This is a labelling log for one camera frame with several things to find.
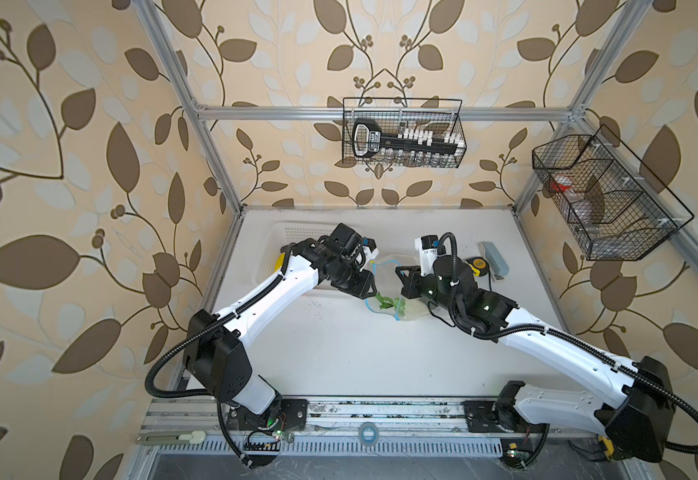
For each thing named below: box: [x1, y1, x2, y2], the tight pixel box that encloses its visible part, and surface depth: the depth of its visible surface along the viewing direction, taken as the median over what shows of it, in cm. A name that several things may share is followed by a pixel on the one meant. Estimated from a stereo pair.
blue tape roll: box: [358, 422, 379, 447], surface depth 74 cm
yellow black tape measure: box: [465, 256, 490, 277], surface depth 102 cm
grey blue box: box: [478, 241, 510, 276], surface depth 103 cm
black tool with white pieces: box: [352, 118, 466, 158], surface depth 84 cm
